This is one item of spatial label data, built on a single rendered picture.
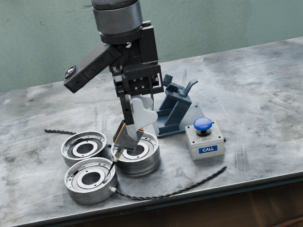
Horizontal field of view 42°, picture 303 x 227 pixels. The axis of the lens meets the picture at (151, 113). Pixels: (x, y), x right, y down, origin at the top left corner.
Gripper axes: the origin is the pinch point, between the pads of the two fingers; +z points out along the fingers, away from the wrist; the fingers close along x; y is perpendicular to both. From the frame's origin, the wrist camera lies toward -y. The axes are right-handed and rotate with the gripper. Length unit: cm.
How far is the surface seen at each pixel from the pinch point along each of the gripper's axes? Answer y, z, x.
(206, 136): 15.6, 8.8, 4.5
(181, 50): 42, 62, 166
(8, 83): -69, 62, 172
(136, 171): -0.6, 12.5, 2.8
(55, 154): -18.8, 13.4, 16.5
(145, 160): 1.9, 9.7, 2.4
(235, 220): 21.5, 38.3, 6.2
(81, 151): -12.0, 12.1, 13.7
